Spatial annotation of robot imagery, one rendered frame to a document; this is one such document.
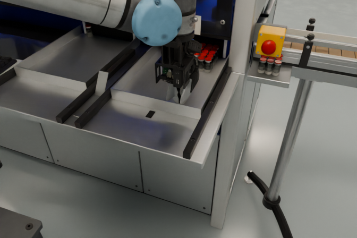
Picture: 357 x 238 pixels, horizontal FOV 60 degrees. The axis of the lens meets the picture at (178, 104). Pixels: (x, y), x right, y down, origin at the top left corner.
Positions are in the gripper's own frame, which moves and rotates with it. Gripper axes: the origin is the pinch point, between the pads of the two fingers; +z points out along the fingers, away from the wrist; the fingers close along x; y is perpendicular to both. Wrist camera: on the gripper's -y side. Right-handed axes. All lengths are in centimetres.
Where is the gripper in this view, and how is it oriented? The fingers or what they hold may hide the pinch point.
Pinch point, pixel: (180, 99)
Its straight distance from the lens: 79.8
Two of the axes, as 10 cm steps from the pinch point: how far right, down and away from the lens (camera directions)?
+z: 0.0, 8.0, 6.0
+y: -3.6, 5.6, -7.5
